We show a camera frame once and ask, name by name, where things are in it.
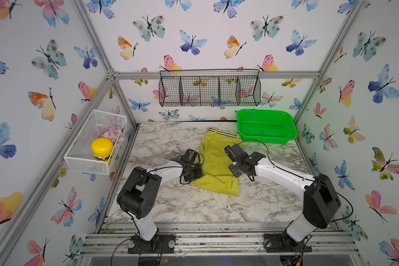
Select aluminium front rail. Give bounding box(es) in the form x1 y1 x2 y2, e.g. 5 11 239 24
82 222 359 257

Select yellow lidded jar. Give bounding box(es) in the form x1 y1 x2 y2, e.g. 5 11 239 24
91 138 114 161

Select green plastic basket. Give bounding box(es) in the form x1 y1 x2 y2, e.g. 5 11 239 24
237 109 298 145

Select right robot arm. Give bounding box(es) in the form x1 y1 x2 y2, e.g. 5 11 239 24
225 144 341 244

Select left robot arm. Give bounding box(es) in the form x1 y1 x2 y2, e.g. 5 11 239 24
117 149 205 242

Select pink item in basket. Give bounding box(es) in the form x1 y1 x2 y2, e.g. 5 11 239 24
93 126 125 145

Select white mesh wall basket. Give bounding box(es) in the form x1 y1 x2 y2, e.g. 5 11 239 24
64 110 127 175

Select black wire wall basket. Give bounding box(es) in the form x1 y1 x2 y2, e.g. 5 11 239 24
158 69 262 109

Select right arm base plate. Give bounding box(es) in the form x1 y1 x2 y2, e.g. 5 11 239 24
263 233 312 253

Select lime green long pants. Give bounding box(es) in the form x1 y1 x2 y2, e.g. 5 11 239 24
191 127 242 197

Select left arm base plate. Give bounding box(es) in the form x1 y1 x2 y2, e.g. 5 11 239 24
127 233 176 254

